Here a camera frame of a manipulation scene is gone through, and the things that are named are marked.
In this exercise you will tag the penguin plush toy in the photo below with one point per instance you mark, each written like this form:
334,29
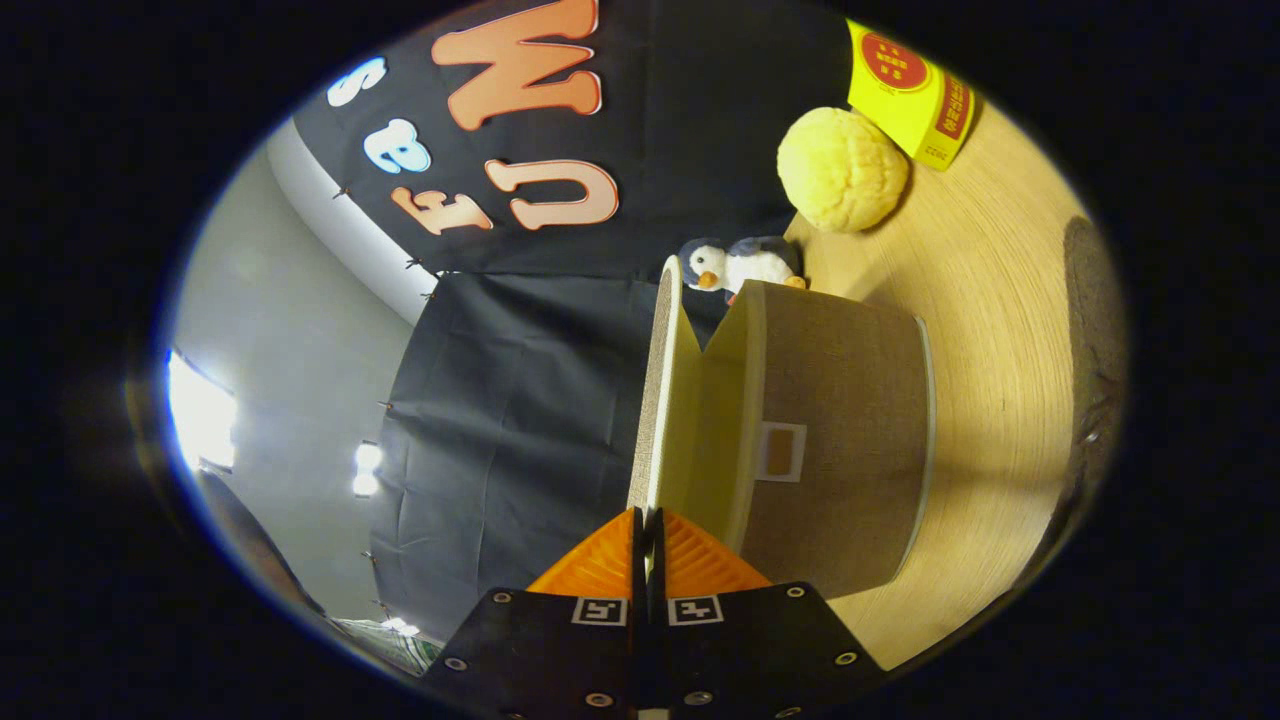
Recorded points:
750,262

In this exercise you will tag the yellow book with red circle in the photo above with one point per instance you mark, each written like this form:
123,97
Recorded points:
905,95

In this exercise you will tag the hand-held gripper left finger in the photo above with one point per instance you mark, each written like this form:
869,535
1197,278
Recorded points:
540,650

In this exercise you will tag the beige fabric storage box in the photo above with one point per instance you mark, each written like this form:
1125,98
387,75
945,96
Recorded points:
850,430

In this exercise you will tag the large bright ceiling light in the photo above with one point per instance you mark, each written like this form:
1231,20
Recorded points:
200,410

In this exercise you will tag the brown suede shoe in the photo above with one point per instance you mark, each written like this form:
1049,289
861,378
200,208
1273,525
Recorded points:
1095,340

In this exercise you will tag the small bright ceiling light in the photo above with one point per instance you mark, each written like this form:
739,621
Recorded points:
366,470

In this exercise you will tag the yellow round plush bun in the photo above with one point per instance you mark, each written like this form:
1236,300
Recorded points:
842,170

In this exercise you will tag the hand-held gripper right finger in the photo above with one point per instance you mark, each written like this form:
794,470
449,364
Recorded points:
750,650

